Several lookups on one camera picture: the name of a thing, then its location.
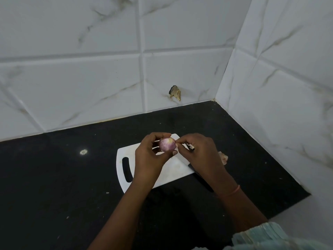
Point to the pile of onion peels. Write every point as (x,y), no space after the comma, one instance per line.
(223,157)

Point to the person's left forearm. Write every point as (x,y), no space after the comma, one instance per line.
(122,216)

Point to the white plastic cutting board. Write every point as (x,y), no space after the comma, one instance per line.
(169,174)

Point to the person's right hand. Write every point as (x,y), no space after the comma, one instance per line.
(205,161)

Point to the person's right forearm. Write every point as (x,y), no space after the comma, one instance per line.
(244,213)

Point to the small onion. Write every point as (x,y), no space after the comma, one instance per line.
(166,145)

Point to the person's left hand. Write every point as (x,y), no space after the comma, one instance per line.
(145,164)

